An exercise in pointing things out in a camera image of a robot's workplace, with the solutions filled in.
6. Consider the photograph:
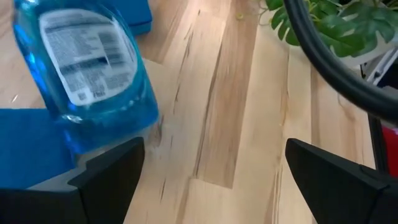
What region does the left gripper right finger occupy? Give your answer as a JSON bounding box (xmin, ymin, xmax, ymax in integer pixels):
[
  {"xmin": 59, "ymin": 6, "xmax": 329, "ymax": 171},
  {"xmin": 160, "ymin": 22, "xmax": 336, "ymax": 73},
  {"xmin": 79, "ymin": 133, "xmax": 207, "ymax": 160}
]
[{"xmin": 285, "ymin": 138, "xmax": 398, "ymax": 224}]

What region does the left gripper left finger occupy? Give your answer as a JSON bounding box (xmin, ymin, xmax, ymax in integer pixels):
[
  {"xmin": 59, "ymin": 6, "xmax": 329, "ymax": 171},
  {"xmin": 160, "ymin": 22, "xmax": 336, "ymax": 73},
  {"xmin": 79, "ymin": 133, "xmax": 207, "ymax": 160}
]
[{"xmin": 67, "ymin": 136, "xmax": 146, "ymax": 224}]

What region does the dark blue scrub sponge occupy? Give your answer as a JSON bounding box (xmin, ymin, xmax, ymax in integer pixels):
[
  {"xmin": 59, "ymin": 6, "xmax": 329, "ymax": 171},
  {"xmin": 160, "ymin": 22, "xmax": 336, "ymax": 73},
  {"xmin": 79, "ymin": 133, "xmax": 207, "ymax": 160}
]
[
  {"xmin": 0, "ymin": 108, "xmax": 77, "ymax": 190},
  {"xmin": 111, "ymin": 0, "xmax": 154, "ymax": 35}
]

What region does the blue dish soap bottle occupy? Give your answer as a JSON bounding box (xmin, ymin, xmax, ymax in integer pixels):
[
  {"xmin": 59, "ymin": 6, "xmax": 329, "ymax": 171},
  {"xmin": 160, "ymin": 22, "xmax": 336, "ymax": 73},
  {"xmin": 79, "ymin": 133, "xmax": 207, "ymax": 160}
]
[{"xmin": 12, "ymin": 0, "xmax": 161, "ymax": 156}]

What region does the red object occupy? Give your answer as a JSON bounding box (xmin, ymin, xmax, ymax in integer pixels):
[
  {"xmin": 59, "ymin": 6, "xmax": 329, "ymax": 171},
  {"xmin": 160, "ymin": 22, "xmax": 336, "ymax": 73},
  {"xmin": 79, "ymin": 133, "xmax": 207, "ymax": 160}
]
[{"xmin": 381, "ymin": 126, "xmax": 398, "ymax": 178}]

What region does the green potted plant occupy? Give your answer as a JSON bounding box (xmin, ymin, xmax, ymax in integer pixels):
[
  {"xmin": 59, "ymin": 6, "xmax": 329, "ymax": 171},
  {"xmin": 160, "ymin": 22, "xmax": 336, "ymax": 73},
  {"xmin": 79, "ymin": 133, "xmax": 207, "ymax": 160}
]
[{"xmin": 262, "ymin": 0, "xmax": 398, "ymax": 69}]

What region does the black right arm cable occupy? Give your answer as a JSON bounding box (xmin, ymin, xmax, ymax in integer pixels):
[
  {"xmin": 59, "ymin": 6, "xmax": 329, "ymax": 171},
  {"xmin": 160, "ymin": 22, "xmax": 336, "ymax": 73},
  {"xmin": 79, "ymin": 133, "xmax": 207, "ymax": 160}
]
[{"xmin": 282, "ymin": 0, "xmax": 398, "ymax": 125}]

